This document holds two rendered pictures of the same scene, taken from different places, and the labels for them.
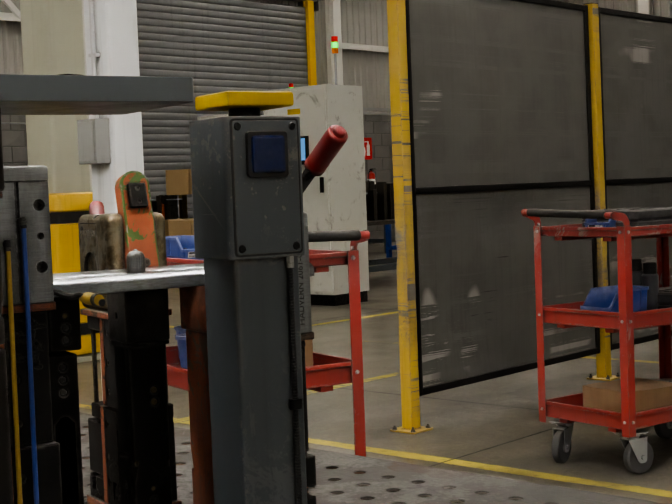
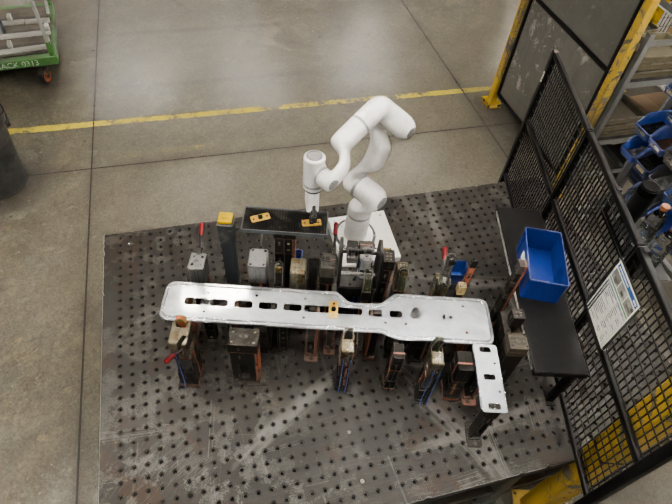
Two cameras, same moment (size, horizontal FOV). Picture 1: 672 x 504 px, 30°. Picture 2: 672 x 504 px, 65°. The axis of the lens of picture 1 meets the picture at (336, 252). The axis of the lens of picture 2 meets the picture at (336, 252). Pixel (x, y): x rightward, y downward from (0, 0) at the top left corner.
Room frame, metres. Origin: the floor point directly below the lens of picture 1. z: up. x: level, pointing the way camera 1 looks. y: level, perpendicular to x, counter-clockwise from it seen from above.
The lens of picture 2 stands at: (2.13, 1.23, 2.87)
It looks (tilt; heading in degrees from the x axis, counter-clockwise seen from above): 50 degrees down; 208
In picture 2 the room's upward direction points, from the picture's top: 6 degrees clockwise
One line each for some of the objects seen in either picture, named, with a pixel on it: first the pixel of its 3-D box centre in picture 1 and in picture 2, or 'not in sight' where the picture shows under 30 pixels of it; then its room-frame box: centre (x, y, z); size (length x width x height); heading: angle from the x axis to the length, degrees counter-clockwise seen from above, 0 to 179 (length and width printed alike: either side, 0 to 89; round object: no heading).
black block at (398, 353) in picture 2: not in sight; (394, 368); (1.05, 0.98, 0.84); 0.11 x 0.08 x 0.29; 32
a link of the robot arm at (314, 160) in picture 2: not in sight; (314, 169); (0.82, 0.39, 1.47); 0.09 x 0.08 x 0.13; 77
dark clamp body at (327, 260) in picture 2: not in sight; (326, 286); (0.89, 0.53, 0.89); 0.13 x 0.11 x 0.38; 32
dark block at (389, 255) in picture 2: not in sight; (382, 284); (0.74, 0.74, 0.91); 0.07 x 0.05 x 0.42; 32
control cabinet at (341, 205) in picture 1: (313, 171); not in sight; (11.73, 0.18, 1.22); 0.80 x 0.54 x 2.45; 49
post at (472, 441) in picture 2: not in sight; (482, 421); (1.04, 1.39, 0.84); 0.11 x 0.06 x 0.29; 32
